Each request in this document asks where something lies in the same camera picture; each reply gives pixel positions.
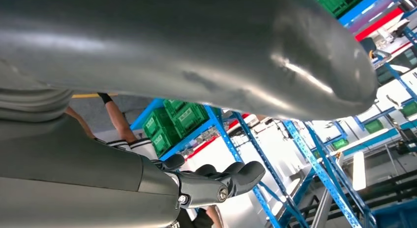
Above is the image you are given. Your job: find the person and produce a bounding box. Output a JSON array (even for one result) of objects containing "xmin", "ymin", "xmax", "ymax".
[{"xmin": 64, "ymin": 92, "xmax": 225, "ymax": 228}]

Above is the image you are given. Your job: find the blue steel shelf rack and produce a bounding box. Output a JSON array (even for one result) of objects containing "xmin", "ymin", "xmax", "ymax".
[
  {"xmin": 129, "ymin": 98, "xmax": 313, "ymax": 228},
  {"xmin": 281, "ymin": 0, "xmax": 417, "ymax": 228}
]

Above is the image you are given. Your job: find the black barrier post head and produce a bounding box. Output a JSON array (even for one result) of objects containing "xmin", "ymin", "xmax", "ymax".
[{"xmin": 360, "ymin": 37, "xmax": 378, "ymax": 55}]

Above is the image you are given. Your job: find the green plastic crate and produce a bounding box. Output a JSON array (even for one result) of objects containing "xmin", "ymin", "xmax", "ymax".
[
  {"xmin": 163, "ymin": 99, "xmax": 187, "ymax": 119},
  {"xmin": 143, "ymin": 108, "xmax": 171, "ymax": 138},
  {"xmin": 150, "ymin": 128, "xmax": 180, "ymax": 158},
  {"xmin": 307, "ymin": 0, "xmax": 373, "ymax": 18},
  {"xmin": 174, "ymin": 103, "xmax": 210, "ymax": 138}
]

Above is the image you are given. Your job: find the silver robot body shell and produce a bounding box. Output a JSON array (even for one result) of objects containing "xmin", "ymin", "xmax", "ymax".
[{"xmin": 0, "ymin": 0, "xmax": 379, "ymax": 122}]

